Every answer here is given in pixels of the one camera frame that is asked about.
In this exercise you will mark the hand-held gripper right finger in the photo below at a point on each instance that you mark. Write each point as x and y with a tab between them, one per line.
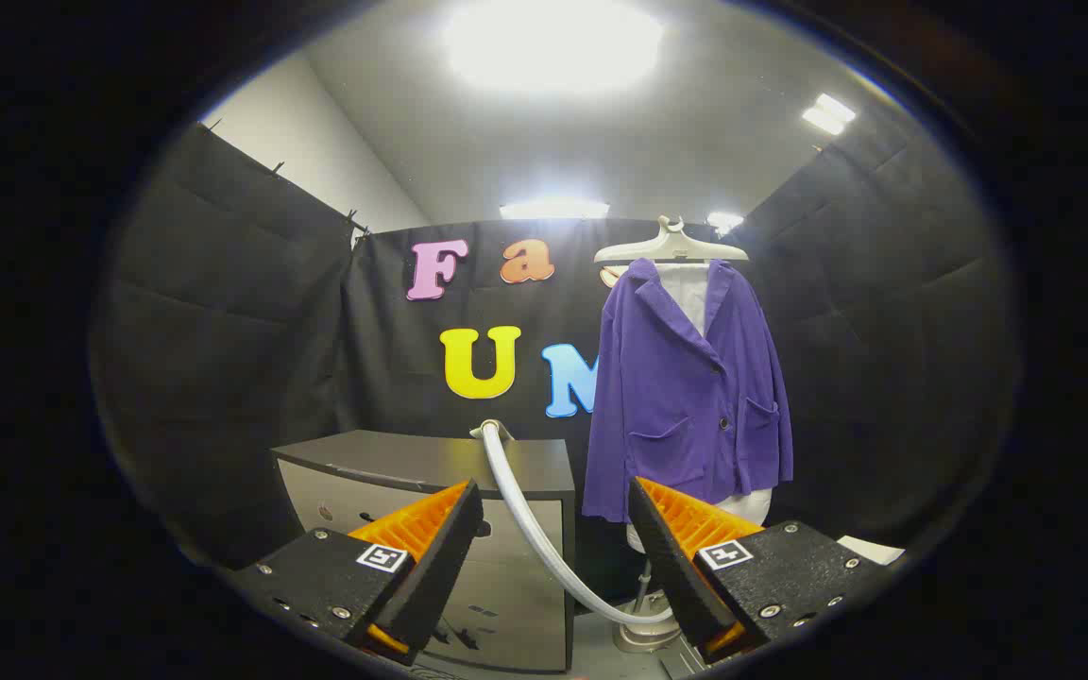
671	567

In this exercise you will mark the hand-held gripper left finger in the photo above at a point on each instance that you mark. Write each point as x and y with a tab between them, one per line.
440	567

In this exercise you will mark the white clothes hanger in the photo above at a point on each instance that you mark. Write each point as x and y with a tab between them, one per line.
667	247

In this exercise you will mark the grey cabinet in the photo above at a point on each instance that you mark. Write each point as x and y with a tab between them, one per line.
431	463

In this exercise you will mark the white flat board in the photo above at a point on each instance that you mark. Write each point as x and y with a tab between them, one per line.
870	550

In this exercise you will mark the black backdrop cloth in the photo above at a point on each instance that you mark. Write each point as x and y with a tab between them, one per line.
393	359
223	331
884	359

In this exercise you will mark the large ceiling light panel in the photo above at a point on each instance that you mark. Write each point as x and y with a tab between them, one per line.
553	42

